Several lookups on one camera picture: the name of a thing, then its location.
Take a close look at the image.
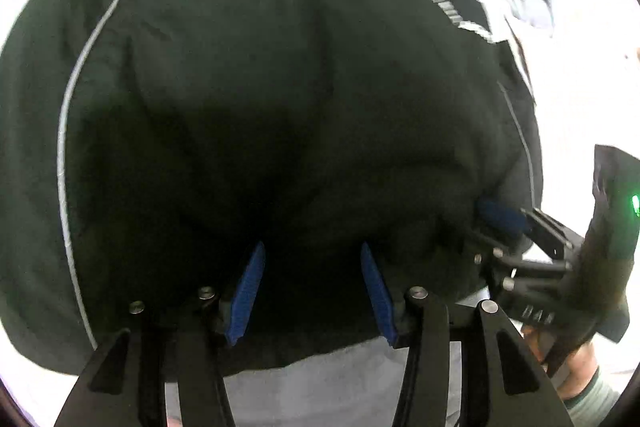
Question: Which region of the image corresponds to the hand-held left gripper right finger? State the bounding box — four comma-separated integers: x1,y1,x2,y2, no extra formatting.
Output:
360,241,576,427

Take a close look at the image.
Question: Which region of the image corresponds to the person's right hand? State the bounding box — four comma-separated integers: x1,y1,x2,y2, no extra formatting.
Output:
521,326,603,403

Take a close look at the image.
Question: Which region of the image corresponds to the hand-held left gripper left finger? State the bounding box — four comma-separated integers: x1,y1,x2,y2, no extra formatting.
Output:
54,241,267,427

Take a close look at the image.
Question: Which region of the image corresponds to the person's right forearm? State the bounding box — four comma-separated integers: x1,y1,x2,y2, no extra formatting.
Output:
562,367,623,427

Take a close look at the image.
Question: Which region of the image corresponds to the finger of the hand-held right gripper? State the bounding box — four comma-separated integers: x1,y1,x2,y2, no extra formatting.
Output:
467,229,573,294
476,199,578,260

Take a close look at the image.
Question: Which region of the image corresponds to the black hooded jacket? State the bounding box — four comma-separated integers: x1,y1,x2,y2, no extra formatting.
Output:
0,0,546,378

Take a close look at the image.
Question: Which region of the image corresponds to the grey pillow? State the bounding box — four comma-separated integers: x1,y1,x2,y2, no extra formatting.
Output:
502,0,556,38

